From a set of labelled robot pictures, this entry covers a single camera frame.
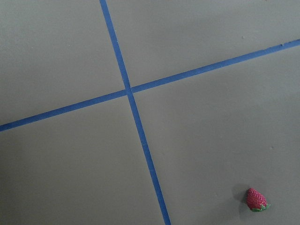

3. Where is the red strawberry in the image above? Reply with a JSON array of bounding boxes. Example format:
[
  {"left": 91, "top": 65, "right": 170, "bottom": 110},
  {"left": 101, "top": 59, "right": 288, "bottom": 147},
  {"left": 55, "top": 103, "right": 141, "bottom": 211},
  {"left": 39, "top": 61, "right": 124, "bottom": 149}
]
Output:
[{"left": 246, "top": 188, "right": 270, "bottom": 212}]

